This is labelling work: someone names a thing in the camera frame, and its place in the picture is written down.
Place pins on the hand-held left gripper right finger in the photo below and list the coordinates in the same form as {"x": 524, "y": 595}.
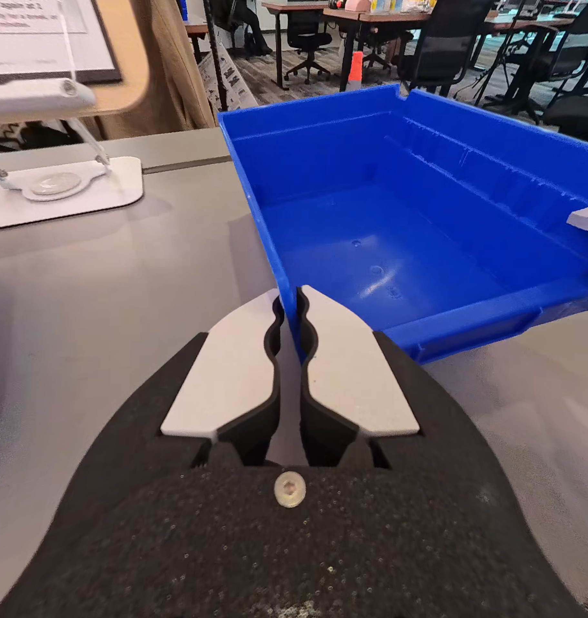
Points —
{"x": 357, "y": 381}

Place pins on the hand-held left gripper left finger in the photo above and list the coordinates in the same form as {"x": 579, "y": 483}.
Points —
{"x": 226, "y": 376}

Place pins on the blue plastic bin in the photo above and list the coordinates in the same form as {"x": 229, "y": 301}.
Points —
{"x": 371, "y": 217}

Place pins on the black office chair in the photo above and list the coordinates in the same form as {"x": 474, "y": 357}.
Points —
{"x": 308, "y": 34}
{"x": 443, "y": 43}
{"x": 564, "y": 111}

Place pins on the white desk stand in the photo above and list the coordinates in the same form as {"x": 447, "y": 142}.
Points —
{"x": 105, "y": 193}

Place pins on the orange traffic cone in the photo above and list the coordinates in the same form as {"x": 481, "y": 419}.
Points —
{"x": 356, "y": 72}

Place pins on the wooden desk black legs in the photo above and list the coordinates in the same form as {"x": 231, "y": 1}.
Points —
{"x": 294, "y": 6}
{"x": 385, "y": 15}

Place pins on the printed paper sheet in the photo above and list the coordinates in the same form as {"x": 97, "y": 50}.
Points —
{"x": 236, "y": 87}

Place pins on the tan fabric drape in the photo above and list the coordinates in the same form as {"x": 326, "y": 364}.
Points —
{"x": 178, "y": 72}

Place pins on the black ribbed pole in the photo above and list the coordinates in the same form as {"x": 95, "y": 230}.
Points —
{"x": 215, "y": 48}

